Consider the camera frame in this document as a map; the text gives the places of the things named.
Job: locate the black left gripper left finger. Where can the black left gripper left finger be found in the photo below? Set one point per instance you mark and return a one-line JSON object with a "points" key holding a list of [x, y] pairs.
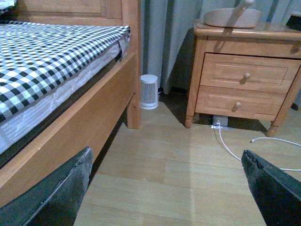
{"points": [[55, 200]]}

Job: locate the wooden nightstand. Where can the wooden nightstand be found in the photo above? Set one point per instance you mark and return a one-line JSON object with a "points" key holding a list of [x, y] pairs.
{"points": [[272, 40]]}

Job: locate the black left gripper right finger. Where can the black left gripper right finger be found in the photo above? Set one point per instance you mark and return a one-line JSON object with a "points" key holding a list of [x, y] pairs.
{"points": [[276, 193]]}

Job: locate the black object on nightstand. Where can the black object on nightstand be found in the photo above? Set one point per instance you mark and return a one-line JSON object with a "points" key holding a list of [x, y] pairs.
{"points": [[294, 22]]}

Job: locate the nightstand drawer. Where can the nightstand drawer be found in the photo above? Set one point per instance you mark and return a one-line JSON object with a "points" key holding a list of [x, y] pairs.
{"points": [[239, 103], [249, 72]]}

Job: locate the upper nightstand drawer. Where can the upper nightstand drawer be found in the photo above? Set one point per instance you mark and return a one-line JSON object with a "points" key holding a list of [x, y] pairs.
{"points": [[249, 72]]}

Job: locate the wooden bed frame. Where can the wooden bed frame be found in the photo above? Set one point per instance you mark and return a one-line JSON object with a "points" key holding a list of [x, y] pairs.
{"points": [[91, 119]]}

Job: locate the beige plastic dustpan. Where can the beige plastic dustpan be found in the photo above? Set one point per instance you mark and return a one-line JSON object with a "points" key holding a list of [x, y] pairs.
{"points": [[239, 17]]}

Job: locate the black white checkered bedsheet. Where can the black white checkered bedsheet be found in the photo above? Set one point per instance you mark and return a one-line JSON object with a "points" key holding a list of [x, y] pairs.
{"points": [[36, 58]]}

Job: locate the white mattress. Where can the white mattress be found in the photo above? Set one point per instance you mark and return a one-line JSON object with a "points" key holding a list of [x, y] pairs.
{"points": [[17, 126]]}

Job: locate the lower nightstand drawer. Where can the lower nightstand drawer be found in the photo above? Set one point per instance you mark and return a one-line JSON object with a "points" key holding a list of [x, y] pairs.
{"points": [[239, 103]]}

